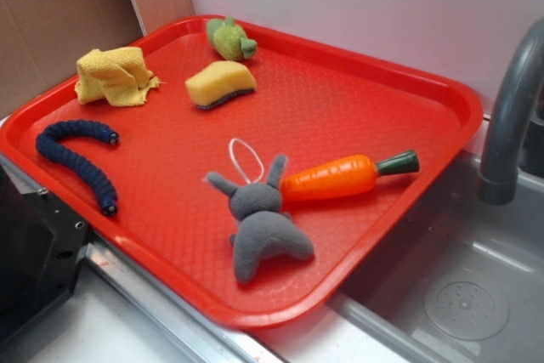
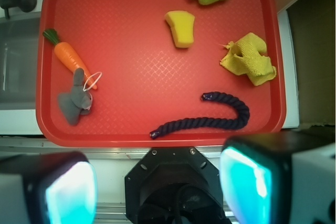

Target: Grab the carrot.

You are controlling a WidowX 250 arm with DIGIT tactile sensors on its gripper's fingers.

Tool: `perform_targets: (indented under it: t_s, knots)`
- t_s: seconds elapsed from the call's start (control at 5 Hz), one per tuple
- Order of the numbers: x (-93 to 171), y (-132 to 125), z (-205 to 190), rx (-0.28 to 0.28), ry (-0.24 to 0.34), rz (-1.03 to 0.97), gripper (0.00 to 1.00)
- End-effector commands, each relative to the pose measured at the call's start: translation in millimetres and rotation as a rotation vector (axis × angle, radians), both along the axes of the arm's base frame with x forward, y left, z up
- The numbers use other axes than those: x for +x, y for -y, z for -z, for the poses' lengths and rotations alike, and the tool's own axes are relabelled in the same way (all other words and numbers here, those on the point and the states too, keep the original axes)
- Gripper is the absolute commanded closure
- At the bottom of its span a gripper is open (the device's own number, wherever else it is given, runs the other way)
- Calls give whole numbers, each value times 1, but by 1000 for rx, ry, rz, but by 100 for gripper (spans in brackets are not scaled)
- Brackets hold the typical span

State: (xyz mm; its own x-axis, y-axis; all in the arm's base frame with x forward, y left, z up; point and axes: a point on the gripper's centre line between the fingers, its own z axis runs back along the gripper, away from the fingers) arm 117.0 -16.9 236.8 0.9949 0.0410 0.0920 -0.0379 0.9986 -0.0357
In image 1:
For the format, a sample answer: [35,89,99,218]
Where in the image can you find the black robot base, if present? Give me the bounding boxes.
[1,170,88,341]

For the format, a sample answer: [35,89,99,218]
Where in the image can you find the orange plastic toy carrot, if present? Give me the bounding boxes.
[280,150,420,201]

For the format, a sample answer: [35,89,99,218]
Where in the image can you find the red plastic tray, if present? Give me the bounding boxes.
[1,16,483,329]

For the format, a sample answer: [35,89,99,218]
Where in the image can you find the dark blue braided rope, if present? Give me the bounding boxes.
[35,119,121,217]

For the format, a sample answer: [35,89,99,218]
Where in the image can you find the yellow sponge with grey pad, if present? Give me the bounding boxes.
[184,60,257,110]

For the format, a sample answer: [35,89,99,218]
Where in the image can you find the grey plastic sink basin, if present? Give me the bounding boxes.
[329,153,543,362]

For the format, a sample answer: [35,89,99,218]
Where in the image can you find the grey plush bunny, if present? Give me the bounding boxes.
[205,138,315,285]

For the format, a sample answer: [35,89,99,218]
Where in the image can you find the grey sink faucet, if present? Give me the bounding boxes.
[477,19,543,205]

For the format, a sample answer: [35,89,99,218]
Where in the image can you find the brown cardboard panel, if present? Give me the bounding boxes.
[1,0,194,116]

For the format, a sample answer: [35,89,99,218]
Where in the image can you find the green plush toy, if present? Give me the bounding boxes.
[206,16,258,61]

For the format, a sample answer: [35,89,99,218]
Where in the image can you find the yellow crumpled cloth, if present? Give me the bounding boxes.
[75,47,161,107]

